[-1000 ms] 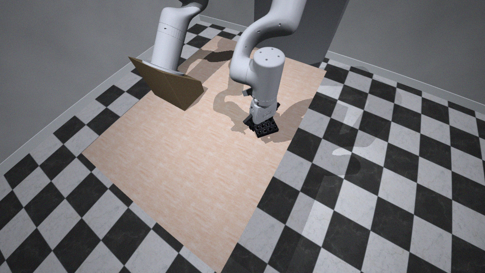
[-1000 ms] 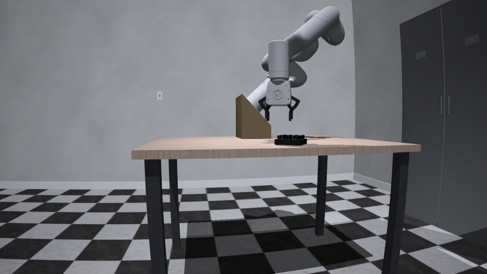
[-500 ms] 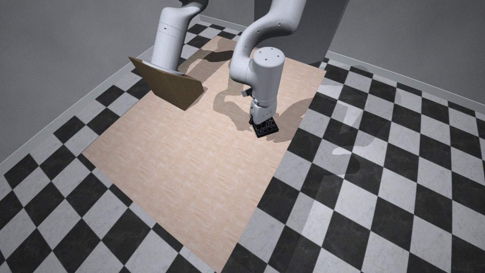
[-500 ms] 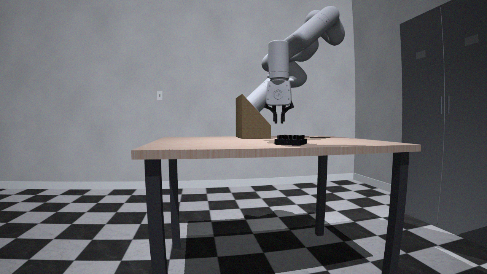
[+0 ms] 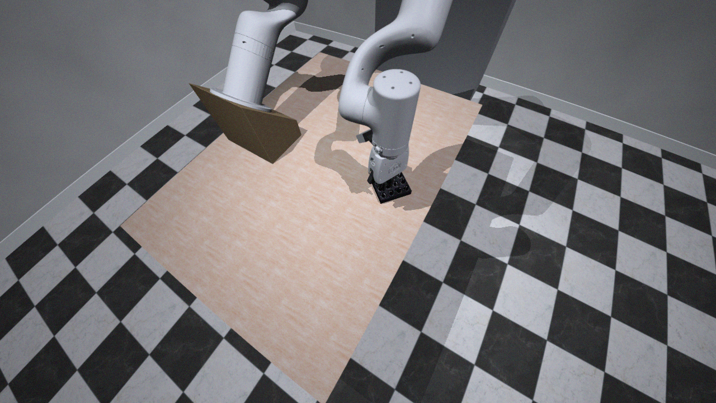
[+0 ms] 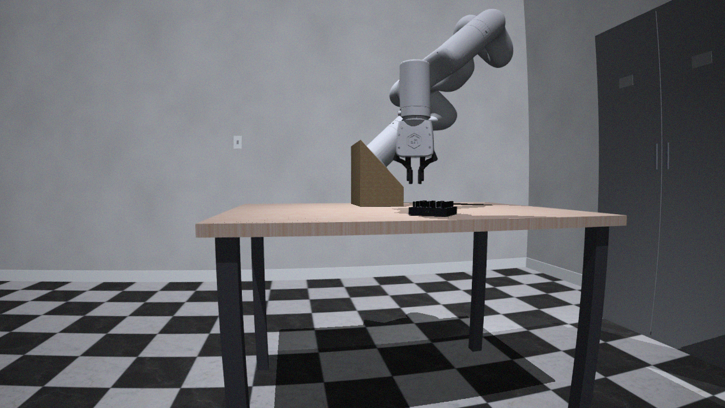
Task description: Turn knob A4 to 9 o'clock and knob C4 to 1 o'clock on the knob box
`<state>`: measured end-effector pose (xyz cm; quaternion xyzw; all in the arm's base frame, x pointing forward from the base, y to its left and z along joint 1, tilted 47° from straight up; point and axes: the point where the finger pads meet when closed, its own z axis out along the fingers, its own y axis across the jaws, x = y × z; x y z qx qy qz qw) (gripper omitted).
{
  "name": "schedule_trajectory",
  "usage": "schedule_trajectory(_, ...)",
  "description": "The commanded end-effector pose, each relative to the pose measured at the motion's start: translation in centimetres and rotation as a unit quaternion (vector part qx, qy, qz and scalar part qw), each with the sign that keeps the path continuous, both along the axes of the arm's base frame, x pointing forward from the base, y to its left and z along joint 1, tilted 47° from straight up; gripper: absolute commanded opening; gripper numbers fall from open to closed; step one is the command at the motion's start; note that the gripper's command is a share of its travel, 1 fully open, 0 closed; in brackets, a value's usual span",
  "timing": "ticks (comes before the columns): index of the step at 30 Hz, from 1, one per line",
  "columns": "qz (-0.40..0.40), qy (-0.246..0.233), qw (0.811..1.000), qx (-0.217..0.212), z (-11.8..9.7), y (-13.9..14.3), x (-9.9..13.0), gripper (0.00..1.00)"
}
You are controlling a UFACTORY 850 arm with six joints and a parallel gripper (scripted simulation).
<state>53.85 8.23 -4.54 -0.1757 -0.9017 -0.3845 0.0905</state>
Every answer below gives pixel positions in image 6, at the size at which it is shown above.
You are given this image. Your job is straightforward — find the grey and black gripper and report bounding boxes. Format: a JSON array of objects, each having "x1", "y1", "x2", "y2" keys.
[{"x1": 393, "y1": 118, "x2": 438, "y2": 184}]

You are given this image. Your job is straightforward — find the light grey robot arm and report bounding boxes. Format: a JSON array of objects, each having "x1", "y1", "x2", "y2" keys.
[{"x1": 367, "y1": 9, "x2": 513, "y2": 167}]

